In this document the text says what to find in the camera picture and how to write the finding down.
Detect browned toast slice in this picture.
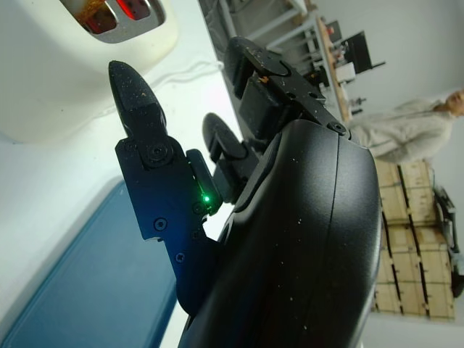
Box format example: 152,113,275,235
77,0,117,33

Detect wooden topped workbench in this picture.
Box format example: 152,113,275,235
314,16,387,123

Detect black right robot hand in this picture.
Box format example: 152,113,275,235
107,36,384,348

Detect white toaster power cable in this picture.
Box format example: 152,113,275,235
144,60,224,90

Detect cream white two-slot toaster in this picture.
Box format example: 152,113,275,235
0,0,179,144

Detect blue rectangular plastic tray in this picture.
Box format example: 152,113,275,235
0,180,179,348

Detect person in light top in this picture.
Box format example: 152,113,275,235
347,88,464,165

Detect stacked wooden crates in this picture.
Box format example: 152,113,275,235
371,159,458,323

